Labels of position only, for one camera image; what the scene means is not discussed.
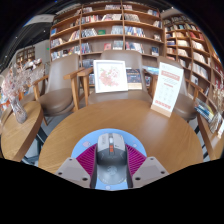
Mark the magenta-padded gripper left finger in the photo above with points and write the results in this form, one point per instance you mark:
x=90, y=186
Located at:
x=71, y=170

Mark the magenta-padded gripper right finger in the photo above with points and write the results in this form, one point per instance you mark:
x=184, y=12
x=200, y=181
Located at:
x=151, y=170

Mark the grey computer mouse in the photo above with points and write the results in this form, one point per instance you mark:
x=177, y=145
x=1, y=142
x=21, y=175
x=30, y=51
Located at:
x=111, y=153

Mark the round blue mouse pad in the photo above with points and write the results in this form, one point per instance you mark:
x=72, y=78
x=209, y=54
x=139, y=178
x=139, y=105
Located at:
x=133, y=138

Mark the white red sign, wooden base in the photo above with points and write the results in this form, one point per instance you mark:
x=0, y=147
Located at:
x=168, y=86

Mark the dark book with picture cover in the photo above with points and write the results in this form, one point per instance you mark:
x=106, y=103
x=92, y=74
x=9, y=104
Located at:
x=134, y=77

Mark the stack of light blue books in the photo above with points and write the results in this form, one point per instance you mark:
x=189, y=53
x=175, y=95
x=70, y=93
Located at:
x=151, y=70

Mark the white framed flower picture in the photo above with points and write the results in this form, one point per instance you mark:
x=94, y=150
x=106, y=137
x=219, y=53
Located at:
x=110, y=76

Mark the distant wooden bookshelf unit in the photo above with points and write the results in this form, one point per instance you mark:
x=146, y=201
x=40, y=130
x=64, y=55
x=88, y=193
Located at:
x=26, y=55

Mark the wooden bookshelf unit, yellow poster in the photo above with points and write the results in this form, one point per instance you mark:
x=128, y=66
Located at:
x=190, y=50

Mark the wide wooden bookshelf unit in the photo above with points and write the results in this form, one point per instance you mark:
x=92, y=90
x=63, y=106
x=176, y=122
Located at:
x=110, y=30

